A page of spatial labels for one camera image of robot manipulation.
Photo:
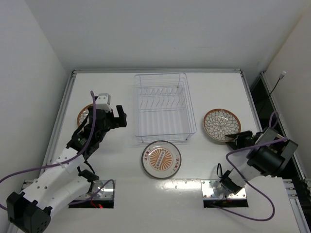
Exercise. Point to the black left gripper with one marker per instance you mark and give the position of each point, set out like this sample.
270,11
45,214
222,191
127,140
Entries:
112,119

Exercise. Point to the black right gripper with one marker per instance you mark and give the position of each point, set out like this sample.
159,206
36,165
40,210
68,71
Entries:
242,137

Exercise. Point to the floral brown-rim plate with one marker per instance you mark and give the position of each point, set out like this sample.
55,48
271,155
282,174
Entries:
218,123
82,115

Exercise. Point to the glass plate orange sunburst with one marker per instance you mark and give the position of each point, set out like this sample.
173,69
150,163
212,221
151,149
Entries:
161,160

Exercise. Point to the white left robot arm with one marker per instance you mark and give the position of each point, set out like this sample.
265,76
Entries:
63,182

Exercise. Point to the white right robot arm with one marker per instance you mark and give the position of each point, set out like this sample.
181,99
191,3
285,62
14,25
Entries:
268,154

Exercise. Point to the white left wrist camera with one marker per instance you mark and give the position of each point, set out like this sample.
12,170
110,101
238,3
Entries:
103,102

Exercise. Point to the white wire dish rack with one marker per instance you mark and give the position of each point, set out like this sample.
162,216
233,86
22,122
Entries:
164,108

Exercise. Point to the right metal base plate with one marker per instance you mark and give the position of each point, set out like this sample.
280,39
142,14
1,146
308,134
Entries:
212,190

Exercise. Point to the metal base plate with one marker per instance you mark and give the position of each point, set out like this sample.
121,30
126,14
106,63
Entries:
104,190
212,190

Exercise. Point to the aluminium frame rail right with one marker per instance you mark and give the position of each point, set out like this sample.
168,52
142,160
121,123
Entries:
298,186

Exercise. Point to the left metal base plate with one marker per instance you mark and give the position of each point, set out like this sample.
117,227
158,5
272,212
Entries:
104,190

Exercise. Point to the black wall cable white plug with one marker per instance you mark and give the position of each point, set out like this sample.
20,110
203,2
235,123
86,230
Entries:
281,76

